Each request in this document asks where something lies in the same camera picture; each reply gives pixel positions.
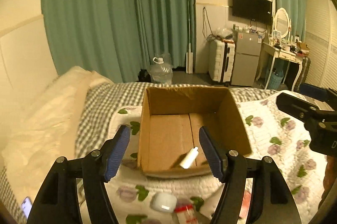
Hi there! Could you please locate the white small tube bottle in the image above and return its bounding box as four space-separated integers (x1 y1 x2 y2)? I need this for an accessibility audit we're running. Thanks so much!
179 146 199 169

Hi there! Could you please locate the red-capped clear jar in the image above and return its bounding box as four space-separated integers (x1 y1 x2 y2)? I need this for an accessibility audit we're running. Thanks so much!
174 205 199 224

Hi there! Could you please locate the white earbuds case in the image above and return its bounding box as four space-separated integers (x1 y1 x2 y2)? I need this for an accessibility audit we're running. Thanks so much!
150 192 177 213

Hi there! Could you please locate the red pink small book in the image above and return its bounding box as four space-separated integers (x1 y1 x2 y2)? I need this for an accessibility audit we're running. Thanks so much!
239 190 251 219

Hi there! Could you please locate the dark suitcase beside table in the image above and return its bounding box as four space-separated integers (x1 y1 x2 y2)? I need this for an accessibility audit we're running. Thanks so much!
294 57 311 92

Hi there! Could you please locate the floral white quilt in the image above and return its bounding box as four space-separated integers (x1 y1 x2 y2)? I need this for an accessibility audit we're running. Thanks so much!
107 89 327 223

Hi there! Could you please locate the blue laundry basket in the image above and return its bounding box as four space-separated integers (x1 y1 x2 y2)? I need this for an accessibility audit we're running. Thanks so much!
267 69 284 90

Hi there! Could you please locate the cream fluffy blanket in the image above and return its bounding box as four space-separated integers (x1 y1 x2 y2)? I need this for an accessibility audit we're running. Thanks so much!
2 66 113 201

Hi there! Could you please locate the white dressing table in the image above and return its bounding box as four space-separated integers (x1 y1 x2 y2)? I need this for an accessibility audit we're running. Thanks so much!
255 42 304 92

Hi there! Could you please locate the grey checked bed sheet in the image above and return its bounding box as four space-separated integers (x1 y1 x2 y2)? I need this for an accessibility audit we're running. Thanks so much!
0 81 278 224

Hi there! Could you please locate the brown cardboard box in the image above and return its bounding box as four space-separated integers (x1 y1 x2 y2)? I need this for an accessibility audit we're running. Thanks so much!
137 86 252 179

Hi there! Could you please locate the lit smartphone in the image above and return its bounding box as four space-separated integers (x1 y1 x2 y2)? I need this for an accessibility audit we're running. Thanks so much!
21 197 33 218

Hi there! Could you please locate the white oval vanity mirror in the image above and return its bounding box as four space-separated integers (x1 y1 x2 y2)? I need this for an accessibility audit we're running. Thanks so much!
273 8 291 39

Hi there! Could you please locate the silver mini fridge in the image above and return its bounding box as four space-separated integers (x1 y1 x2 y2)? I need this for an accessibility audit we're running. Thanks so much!
231 30 262 86

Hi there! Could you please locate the white hard-shell suitcase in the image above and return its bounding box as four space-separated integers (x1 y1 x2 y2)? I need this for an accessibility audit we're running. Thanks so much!
209 40 235 83

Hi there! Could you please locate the black bag on floor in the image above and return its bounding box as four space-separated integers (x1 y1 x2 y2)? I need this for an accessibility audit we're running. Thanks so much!
138 69 151 82

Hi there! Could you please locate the large clear water jug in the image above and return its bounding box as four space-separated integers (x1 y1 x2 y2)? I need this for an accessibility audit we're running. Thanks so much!
148 57 173 85

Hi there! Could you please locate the black wall television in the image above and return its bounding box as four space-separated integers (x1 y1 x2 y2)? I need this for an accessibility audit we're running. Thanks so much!
232 0 273 25

